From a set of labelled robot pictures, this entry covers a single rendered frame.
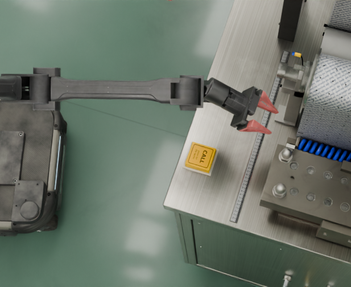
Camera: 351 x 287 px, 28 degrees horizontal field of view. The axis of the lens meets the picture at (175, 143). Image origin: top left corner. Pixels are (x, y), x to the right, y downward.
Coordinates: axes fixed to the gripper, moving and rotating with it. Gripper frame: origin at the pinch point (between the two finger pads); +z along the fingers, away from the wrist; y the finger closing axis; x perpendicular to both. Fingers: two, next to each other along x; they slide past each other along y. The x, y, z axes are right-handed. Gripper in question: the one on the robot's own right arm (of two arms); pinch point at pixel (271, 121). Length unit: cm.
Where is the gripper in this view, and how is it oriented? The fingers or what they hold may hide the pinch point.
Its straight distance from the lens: 184.7
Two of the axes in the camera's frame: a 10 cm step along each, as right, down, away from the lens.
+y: -3.4, 8.9, -3.0
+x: 3.9, -1.6, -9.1
